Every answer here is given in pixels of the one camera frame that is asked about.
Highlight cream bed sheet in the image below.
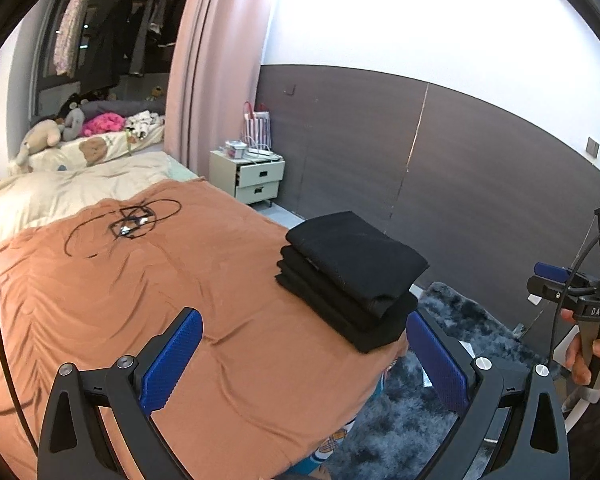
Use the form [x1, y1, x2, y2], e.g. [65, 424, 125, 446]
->
[0, 152, 197, 243]

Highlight black cable on bed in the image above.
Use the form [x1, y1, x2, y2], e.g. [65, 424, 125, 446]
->
[63, 198, 183, 260]

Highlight grey plush toy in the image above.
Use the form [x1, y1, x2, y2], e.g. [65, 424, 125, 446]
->
[61, 107, 85, 142]

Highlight brown bed blanket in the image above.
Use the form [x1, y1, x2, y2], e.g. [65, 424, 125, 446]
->
[0, 180, 406, 479]

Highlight floral hanging garment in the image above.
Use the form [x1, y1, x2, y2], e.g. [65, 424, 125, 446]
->
[53, 0, 88, 77]

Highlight pink plush item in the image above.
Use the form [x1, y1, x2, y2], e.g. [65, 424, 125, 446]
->
[81, 112, 125, 138]

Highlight pink curtain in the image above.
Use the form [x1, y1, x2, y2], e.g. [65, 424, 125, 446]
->
[164, 0, 275, 177]

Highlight cream nightstand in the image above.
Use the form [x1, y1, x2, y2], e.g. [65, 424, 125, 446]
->
[209, 151, 286, 205]

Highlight red white bag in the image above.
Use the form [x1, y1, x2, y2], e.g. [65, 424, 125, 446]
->
[242, 102, 272, 151]

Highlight person's right hand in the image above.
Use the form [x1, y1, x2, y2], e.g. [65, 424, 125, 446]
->
[559, 308, 600, 399]

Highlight beige plush toy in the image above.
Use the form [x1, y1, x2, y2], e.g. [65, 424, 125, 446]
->
[15, 119, 64, 171]

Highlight grey shaggy rug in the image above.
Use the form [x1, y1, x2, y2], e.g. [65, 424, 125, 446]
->
[326, 282, 541, 479]

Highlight dark hanging jacket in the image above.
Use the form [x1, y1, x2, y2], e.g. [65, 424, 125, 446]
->
[80, 0, 132, 94]

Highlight dark denim pants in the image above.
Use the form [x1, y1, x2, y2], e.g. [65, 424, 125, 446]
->
[275, 211, 429, 353]

